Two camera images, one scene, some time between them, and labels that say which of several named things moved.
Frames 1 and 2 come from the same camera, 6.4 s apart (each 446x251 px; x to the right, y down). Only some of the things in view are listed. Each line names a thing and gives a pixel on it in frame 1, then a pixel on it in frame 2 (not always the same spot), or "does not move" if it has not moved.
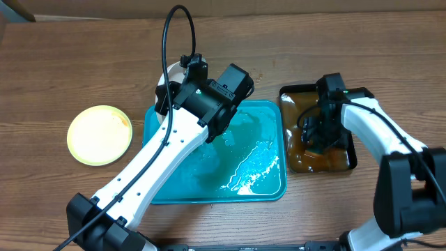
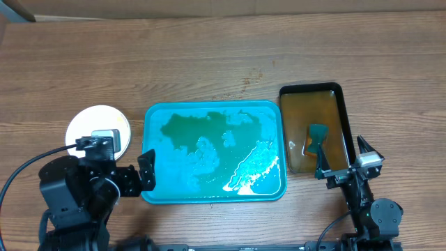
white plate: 176,74 → 97,117
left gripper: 164,106 → 148,171
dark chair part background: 17,6 does not move
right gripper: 311,134 → 323,169
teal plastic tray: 248,163 does not move
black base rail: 325,246 does not move
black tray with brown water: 297,101 does not move
